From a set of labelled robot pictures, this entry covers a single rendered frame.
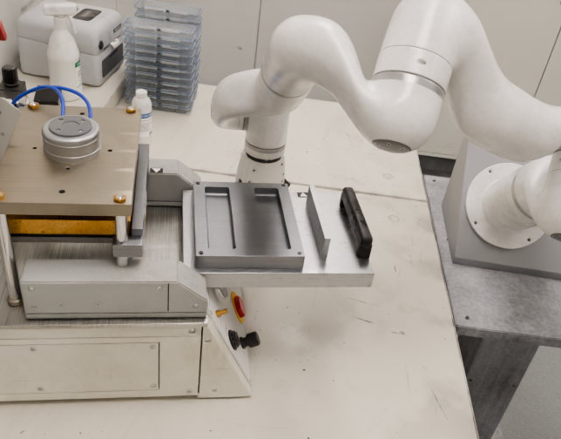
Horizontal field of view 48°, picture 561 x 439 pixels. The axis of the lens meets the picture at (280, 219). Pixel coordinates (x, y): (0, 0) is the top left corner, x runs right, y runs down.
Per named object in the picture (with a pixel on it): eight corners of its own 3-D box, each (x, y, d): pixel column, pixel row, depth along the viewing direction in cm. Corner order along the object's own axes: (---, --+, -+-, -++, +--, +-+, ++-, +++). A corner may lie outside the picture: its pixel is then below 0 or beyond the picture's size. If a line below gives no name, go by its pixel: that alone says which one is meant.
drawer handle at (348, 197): (357, 259, 101) (362, 239, 98) (338, 204, 113) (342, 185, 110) (369, 259, 101) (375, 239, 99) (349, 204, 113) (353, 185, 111)
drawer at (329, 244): (182, 292, 96) (184, 252, 91) (181, 206, 113) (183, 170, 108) (369, 291, 101) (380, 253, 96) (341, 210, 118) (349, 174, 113)
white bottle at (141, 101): (128, 141, 164) (126, 90, 156) (144, 136, 167) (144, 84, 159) (139, 149, 162) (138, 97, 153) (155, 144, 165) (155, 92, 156)
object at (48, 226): (3, 242, 87) (-7, 185, 81) (32, 158, 104) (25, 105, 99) (131, 243, 90) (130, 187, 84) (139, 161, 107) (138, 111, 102)
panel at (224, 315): (250, 387, 105) (207, 314, 93) (237, 267, 129) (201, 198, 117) (261, 382, 105) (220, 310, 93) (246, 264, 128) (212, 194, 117)
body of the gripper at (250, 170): (276, 135, 135) (270, 179, 142) (233, 143, 130) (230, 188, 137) (294, 152, 130) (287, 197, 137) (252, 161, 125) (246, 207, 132)
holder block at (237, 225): (194, 268, 94) (195, 255, 93) (192, 192, 110) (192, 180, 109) (303, 268, 97) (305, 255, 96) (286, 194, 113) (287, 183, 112)
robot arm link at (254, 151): (274, 125, 134) (273, 138, 136) (238, 132, 130) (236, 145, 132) (295, 145, 129) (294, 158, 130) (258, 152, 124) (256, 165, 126)
